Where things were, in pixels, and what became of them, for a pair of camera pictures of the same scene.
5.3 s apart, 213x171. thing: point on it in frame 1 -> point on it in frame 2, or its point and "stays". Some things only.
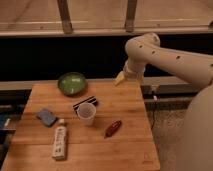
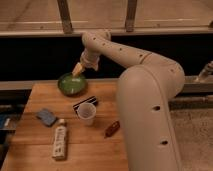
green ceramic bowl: [71, 84] stays
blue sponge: [47, 117] stays
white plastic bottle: [60, 141] stays
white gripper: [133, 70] -> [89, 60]
